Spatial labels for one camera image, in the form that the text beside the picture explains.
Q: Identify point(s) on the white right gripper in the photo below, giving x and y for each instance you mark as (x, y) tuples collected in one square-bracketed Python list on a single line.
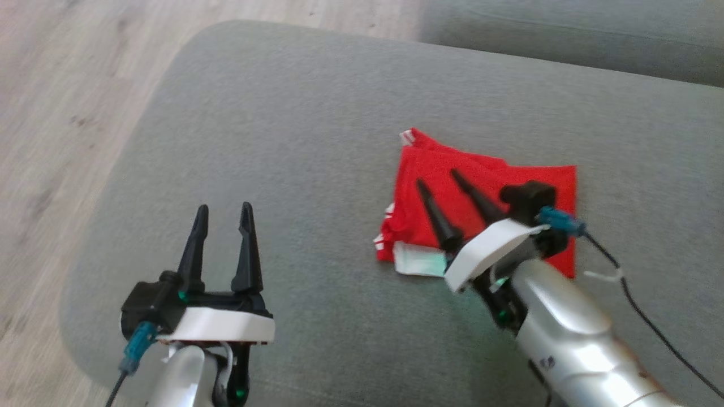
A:
[(486, 251)]

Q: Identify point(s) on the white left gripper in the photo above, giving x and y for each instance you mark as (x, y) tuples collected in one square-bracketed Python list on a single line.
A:
[(226, 325)]

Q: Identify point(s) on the red white-trimmed basketball jersey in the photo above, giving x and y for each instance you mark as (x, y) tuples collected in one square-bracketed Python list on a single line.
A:
[(441, 164)]

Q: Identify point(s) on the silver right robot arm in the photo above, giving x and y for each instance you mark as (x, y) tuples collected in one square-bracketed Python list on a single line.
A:
[(577, 345)]

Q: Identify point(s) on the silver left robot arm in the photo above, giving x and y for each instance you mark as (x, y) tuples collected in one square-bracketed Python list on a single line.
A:
[(181, 379)]

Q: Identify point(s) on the grey sofa back cushion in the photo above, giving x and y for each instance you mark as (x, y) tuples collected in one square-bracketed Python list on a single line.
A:
[(565, 34)]

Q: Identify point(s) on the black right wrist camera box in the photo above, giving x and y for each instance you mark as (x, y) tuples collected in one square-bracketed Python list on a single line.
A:
[(529, 198)]

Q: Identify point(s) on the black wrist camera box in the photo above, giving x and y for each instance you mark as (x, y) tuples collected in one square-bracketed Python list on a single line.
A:
[(529, 198), (147, 305)]

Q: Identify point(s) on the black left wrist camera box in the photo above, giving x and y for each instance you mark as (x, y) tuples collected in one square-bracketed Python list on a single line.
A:
[(147, 305)]

